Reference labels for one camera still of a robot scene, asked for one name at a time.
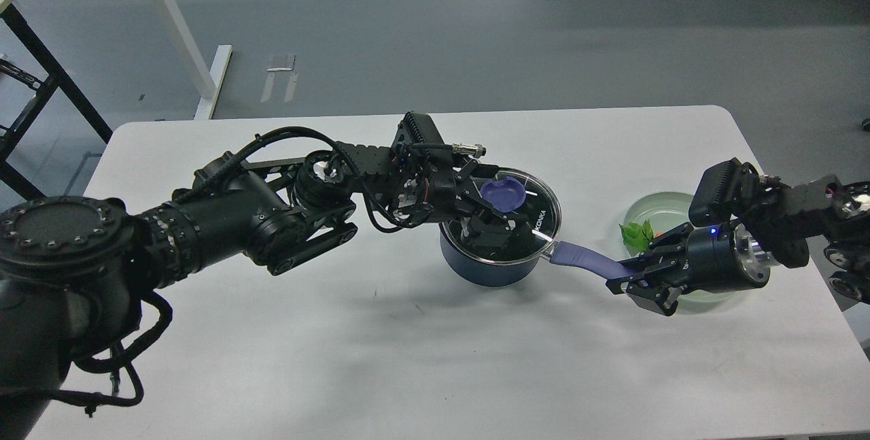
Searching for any pale green glass plate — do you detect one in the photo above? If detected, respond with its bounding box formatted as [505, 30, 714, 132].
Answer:
[622, 191, 736, 314]

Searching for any glass lid purple knob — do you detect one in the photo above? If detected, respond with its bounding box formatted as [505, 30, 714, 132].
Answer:
[445, 168, 562, 267]

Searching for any dark blue saucepan purple handle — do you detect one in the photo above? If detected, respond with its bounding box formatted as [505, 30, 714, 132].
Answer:
[440, 168, 643, 288]

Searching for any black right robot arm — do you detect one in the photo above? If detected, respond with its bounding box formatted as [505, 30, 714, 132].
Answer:
[606, 158, 869, 316]

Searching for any orange toy carrot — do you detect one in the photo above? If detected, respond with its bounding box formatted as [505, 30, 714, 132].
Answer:
[619, 219, 664, 255]

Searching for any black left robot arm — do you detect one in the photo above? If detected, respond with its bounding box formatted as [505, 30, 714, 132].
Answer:
[1, 112, 530, 439]

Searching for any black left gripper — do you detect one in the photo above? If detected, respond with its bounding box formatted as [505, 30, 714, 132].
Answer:
[391, 148, 532, 254]

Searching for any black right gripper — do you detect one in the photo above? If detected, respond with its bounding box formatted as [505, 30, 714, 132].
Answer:
[606, 221, 771, 316]

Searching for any black metal rack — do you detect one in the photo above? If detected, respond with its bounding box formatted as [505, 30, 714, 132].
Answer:
[1, 0, 113, 201]

